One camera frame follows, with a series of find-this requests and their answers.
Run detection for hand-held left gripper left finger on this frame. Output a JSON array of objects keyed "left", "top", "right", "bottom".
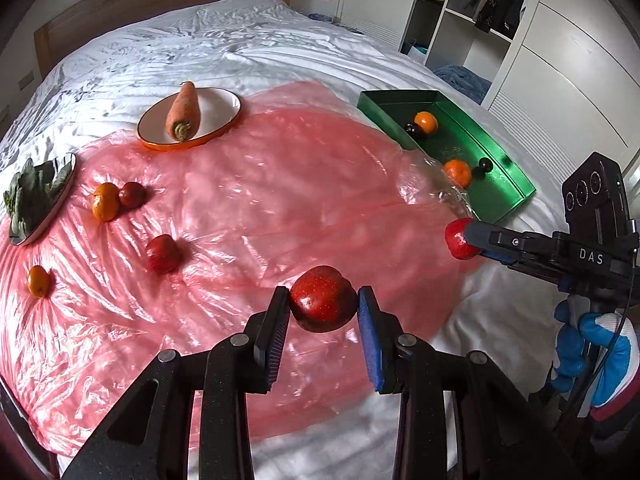
[{"left": 62, "top": 285, "right": 292, "bottom": 480}]

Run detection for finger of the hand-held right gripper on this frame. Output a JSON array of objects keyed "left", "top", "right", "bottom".
[
  {"left": 464, "top": 219, "right": 553, "bottom": 256},
  {"left": 479, "top": 248, "right": 557, "bottom": 274}
]

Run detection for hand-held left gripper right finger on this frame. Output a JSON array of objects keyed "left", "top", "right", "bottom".
[{"left": 357, "top": 285, "right": 576, "bottom": 480}]

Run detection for red apple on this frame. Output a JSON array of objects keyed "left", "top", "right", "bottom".
[
  {"left": 290, "top": 265, "right": 357, "bottom": 333},
  {"left": 146, "top": 234, "right": 182, "bottom": 275},
  {"left": 444, "top": 217, "right": 483, "bottom": 261},
  {"left": 118, "top": 181, "right": 147, "bottom": 209}
]

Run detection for green tray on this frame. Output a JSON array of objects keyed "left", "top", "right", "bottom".
[{"left": 356, "top": 89, "right": 537, "bottom": 226}]

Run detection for person's right hand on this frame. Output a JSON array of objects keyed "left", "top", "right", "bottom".
[{"left": 550, "top": 304, "right": 637, "bottom": 407}]

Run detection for pink plastic sheet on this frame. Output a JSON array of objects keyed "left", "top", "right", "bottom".
[{"left": 0, "top": 80, "right": 481, "bottom": 456}]

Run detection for blue blanket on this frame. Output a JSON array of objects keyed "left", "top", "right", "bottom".
[{"left": 432, "top": 64, "right": 493, "bottom": 103}]

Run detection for white wardrobe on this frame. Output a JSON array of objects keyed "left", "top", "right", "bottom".
[{"left": 340, "top": 0, "right": 640, "bottom": 211}]

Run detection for white plate orange rim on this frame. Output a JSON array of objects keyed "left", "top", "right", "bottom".
[{"left": 137, "top": 87, "right": 242, "bottom": 151}]

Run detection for carrot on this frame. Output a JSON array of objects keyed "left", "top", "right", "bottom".
[{"left": 166, "top": 81, "right": 201, "bottom": 142}]

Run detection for shallow plate dark rim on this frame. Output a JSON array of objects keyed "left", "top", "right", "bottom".
[{"left": 9, "top": 152, "right": 78, "bottom": 247}]

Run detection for wooden headboard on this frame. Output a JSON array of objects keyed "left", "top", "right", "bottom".
[{"left": 34, "top": 0, "right": 296, "bottom": 68}]

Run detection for black cable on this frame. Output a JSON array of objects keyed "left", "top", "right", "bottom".
[{"left": 577, "top": 305, "right": 628, "bottom": 418}]

